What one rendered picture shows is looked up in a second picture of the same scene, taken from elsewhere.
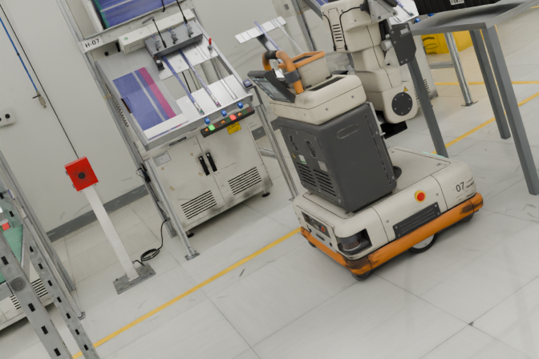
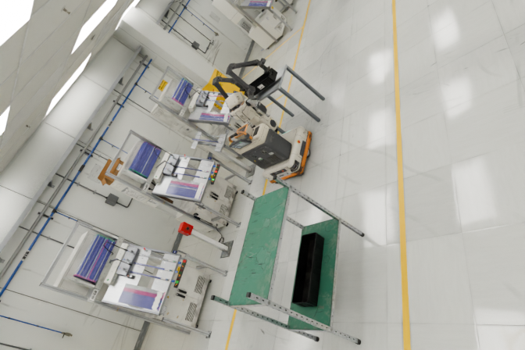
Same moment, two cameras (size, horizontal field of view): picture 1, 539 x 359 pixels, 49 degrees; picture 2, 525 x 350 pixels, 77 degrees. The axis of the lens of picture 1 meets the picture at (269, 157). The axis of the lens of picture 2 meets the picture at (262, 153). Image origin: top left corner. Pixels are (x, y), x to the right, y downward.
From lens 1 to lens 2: 1.98 m
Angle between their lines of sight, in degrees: 23
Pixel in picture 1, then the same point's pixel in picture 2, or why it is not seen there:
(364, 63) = (255, 119)
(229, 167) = (221, 191)
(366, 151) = (279, 140)
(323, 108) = (262, 137)
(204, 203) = (223, 209)
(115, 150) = (156, 233)
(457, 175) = (301, 130)
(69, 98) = (123, 228)
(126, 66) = (164, 185)
